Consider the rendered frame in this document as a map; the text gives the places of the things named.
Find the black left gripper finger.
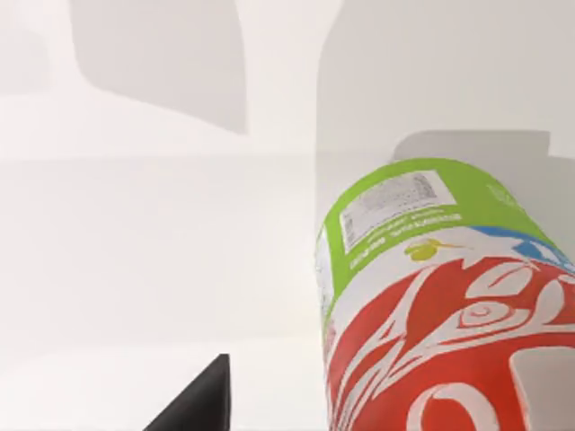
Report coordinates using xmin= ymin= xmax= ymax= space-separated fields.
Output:
xmin=142 ymin=353 xmax=233 ymax=431

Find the red white and green can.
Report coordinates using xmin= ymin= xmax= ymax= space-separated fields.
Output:
xmin=314 ymin=156 xmax=575 ymax=431

